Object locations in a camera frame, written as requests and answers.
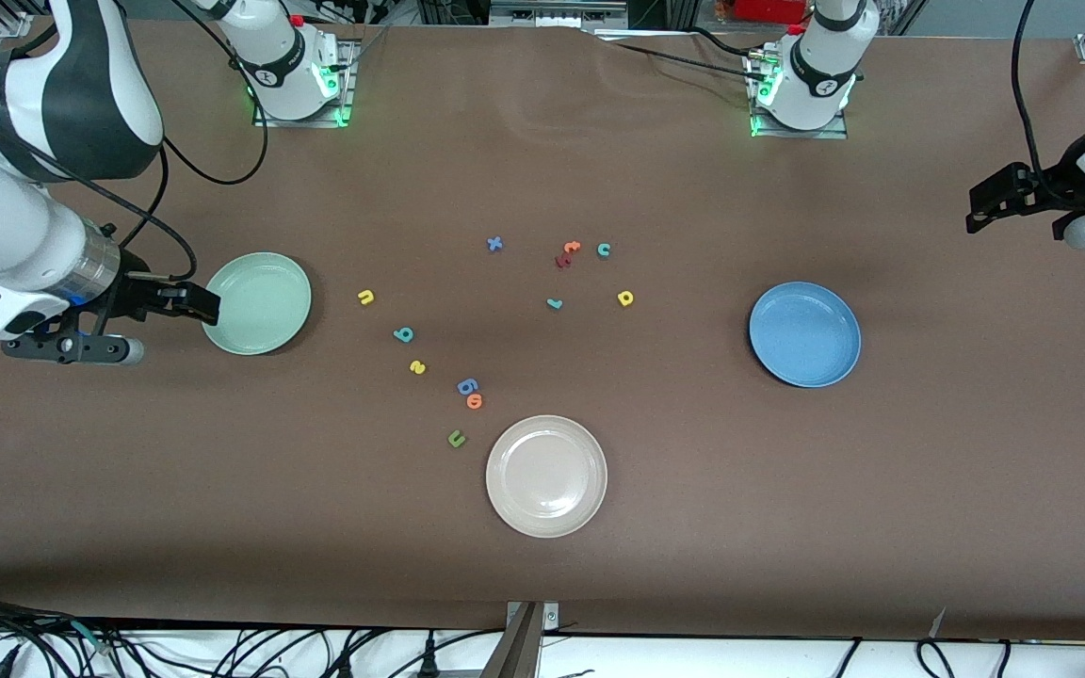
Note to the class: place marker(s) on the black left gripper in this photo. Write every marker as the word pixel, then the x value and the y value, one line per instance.
pixel 1054 187

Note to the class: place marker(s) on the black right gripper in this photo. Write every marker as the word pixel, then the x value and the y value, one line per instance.
pixel 136 292

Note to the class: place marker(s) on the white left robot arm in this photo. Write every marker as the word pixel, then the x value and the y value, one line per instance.
pixel 816 66

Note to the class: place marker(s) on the green plate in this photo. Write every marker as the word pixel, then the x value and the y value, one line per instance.
pixel 260 301

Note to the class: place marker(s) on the blue plate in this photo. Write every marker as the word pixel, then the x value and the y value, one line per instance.
pixel 804 334

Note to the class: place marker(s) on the blue foam digit six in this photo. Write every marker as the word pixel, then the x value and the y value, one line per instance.
pixel 467 386

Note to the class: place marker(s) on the green foam letter u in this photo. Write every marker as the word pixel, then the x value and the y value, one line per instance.
pixel 456 439

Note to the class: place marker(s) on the red background box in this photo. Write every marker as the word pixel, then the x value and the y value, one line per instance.
pixel 769 9

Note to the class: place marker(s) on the brown paper table cover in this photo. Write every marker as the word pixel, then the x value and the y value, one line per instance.
pixel 787 518

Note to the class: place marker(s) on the beige plate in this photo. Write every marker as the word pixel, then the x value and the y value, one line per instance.
pixel 546 476

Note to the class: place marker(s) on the black power plug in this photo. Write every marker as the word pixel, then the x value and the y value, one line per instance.
pixel 429 652

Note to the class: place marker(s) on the grey background device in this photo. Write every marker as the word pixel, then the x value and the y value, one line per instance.
pixel 557 11

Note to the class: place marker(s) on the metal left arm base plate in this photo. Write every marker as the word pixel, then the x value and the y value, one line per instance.
pixel 801 134

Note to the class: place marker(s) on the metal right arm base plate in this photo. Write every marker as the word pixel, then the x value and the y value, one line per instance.
pixel 348 94

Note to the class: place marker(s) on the metal table edge bracket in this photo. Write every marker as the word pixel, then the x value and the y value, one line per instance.
pixel 519 650

